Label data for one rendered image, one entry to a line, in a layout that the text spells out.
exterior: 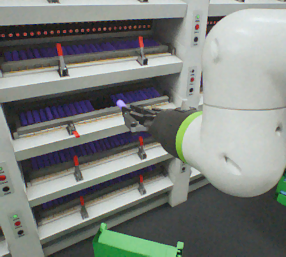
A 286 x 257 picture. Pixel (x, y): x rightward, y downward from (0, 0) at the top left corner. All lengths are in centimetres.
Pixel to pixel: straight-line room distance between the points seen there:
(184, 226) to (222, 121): 96
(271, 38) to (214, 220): 107
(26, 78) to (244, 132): 60
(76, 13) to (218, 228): 105
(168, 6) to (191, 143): 58
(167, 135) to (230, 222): 93
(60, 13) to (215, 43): 49
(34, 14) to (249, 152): 59
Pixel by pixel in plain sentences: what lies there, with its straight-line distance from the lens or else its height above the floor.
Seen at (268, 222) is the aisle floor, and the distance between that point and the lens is 136.
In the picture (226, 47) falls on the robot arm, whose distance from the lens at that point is 28.
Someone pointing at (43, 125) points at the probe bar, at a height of 58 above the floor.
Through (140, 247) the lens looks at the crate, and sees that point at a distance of 90.
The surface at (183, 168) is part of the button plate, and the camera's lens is 115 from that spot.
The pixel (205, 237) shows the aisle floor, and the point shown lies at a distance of 120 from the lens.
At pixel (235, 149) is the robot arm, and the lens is 30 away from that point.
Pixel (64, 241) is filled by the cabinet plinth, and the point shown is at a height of 4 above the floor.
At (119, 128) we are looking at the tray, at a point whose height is 52.
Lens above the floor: 94
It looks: 26 degrees down
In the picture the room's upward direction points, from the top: straight up
